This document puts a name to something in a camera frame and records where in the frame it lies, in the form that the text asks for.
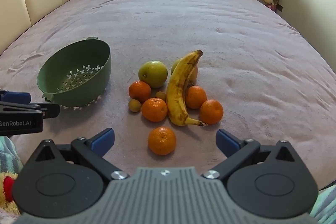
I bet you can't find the orange mandarin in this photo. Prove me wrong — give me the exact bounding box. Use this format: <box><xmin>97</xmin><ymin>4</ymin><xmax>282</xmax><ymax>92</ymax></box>
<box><xmin>185</xmin><ymin>85</ymin><xmax>207</xmax><ymax>110</ymax></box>
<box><xmin>128</xmin><ymin>81</ymin><xmax>151</xmax><ymax>103</ymax></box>
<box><xmin>147</xmin><ymin>127</ymin><xmax>177</xmax><ymax>156</ymax></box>
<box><xmin>199</xmin><ymin>100</ymin><xmax>224</xmax><ymax>125</ymax></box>
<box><xmin>141</xmin><ymin>98</ymin><xmax>168</xmax><ymax>123</ymax></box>

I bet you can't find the green plastic colander bowl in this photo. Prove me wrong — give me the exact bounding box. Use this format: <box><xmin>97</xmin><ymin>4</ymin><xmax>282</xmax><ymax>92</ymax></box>
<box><xmin>37</xmin><ymin>37</ymin><xmax>111</xmax><ymax>107</ymax></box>

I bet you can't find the small brown longan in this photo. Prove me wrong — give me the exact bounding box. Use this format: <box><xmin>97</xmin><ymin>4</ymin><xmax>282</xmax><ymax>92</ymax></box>
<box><xmin>155</xmin><ymin>91</ymin><xmax>166</xmax><ymax>101</ymax></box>
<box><xmin>128</xmin><ymin>99</ymin><xmax>141</xmax><ymax>113</ymax></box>

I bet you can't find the orange mandarin front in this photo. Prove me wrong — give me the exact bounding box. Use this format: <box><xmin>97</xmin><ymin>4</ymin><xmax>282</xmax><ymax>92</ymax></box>
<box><xmin>147</xmin><ymin>127</ymin><xmax>177</xmax><ymax>156</ymax></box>

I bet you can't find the yellow spotted banana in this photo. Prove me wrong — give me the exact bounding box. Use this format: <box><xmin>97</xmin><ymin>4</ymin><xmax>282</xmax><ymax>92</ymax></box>
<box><xmin>166</xmin><ymin>50</ymin><xmax>208</xmax><ymax>127</ymax></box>

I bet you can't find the green apple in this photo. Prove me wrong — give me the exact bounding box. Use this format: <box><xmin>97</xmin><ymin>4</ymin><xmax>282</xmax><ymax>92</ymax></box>
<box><xmin>138</xmin><ymin>60</ymin><xmax>168</xmax><ymax>89</ymax></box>

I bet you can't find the yellow green pear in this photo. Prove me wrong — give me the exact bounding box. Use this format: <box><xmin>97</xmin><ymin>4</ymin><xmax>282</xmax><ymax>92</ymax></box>
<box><xmin>170</xmin><ymin>57</ymin><xmax>199</xmax><ymax>84</ymax></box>

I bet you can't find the yellow red plush toy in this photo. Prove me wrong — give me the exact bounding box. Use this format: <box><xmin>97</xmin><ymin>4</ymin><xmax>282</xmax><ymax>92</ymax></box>
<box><xmin>0</xmin><ymin>172</ymin><xmax>21</xmax><ymax>215</ymax></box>

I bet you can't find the pink bed blanket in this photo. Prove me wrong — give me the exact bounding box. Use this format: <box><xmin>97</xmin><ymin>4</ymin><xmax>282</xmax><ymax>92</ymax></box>
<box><xmin>1</xmin><ymin>0</ymin><xmax>335</xmax><ymax>187</ymax></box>

